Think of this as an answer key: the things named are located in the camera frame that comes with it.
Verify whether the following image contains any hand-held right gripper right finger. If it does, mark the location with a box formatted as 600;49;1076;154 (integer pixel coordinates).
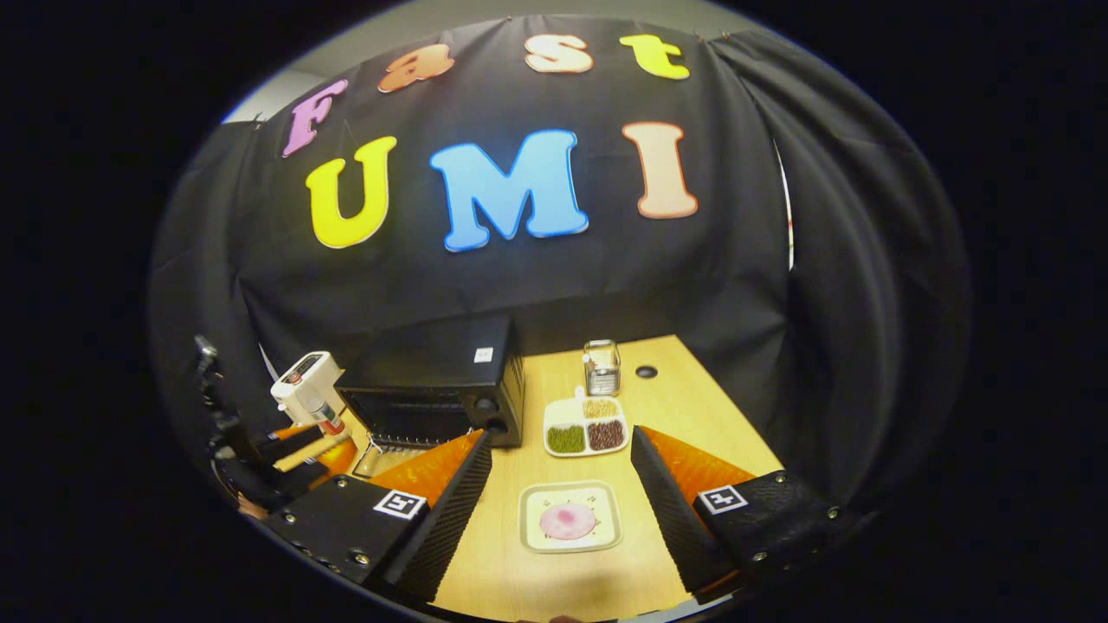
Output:
630;424;866;598

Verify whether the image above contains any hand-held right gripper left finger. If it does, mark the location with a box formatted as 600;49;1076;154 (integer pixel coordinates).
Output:
264;428;494;607

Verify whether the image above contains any cream square plate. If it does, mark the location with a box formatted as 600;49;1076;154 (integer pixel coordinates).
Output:
518;480;624;555

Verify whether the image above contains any pink round ham slice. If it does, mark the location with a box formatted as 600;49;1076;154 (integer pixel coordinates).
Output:
538;502;598;542

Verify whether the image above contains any black electric oven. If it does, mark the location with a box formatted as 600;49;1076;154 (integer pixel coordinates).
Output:
336;316;527;481

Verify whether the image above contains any clear red-label water bottle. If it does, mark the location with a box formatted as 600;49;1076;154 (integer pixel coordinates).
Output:
307;394;347;438

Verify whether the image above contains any white divided dish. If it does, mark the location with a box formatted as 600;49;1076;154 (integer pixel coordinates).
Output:
543;387;630;459

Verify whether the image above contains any clear glass jar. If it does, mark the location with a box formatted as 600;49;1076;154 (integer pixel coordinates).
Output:
583;339;622;397

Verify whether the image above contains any black backdrop cloth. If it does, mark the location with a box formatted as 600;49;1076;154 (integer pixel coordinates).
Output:
147;13;970;511

